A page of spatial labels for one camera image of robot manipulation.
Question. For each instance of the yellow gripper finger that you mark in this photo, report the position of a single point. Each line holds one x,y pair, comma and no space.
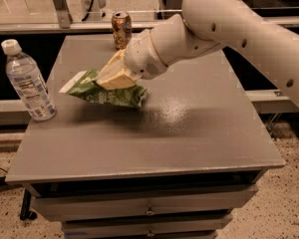
114,69
121,78

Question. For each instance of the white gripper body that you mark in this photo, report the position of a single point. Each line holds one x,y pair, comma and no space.
141,56

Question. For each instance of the green jalapeno chip bag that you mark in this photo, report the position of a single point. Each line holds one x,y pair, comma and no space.
83,86

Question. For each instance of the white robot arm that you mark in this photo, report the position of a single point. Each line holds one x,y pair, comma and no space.
203,27

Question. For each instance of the clear plastic water bottle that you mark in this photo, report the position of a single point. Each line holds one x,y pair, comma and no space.
26,79

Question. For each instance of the gold soda can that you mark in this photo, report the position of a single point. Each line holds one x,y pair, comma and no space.
122,29

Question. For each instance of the grey drawer cabinet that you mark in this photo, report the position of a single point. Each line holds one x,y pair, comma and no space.
196,129

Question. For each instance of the top grey drawer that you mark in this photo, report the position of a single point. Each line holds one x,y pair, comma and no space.
144,203

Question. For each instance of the grey drawer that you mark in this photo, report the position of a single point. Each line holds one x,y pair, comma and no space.
144,203
144,226

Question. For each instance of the black table leg with caster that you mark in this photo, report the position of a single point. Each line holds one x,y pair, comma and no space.
25,212

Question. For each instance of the metal railing frame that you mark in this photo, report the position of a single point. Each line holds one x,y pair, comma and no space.
65,16

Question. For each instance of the white machine base with cable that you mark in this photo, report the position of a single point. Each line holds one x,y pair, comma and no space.
95,10

